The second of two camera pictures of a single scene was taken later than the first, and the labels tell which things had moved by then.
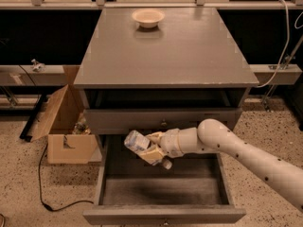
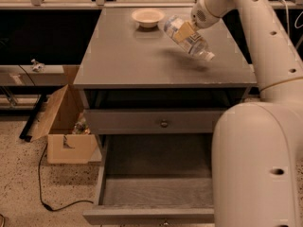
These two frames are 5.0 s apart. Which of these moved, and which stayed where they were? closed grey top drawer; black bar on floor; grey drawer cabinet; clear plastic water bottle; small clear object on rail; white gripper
Moved: clear plastic water bottle; white gripper
Stayed: grey drawer cabinet; black bar on floor; closed grey top drawer; small clear object on rail
